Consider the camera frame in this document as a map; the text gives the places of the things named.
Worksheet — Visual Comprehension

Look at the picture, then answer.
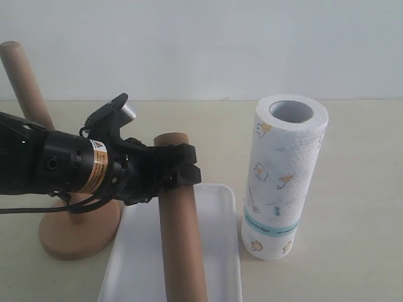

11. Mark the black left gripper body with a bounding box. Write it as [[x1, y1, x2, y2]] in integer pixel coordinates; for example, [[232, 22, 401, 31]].
[[110, 138, 172, 206]]

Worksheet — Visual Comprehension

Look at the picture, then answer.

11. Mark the brown cardboard tube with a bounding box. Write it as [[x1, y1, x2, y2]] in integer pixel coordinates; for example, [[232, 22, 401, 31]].
[[153, 132, 210, 302]]

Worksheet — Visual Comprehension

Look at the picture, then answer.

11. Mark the printed paper towel roll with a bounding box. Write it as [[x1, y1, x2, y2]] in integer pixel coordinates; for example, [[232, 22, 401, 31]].
[[241, 95, 329, 261]]

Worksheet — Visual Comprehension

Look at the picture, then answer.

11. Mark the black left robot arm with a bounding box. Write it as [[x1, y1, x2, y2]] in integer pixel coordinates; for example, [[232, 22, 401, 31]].
[[1, 113, 202, 213]]

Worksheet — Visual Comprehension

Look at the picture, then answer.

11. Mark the wooden paper towel holder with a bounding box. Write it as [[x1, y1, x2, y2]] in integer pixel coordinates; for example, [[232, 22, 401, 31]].
[[1, 41, 121, 260]]

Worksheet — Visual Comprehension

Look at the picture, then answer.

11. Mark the white rectangular tray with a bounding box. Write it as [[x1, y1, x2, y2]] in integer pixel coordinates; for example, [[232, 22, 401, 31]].
[[98, 184, 242, 301]]

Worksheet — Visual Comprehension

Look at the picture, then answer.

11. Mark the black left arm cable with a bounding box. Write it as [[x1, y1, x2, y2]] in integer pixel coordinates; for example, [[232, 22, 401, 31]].
[[0, 176, 130, 216]]

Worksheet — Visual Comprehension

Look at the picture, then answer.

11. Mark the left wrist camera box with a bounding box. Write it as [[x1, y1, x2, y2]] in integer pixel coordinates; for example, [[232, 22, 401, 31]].
[[79, 93, 136, 142]]

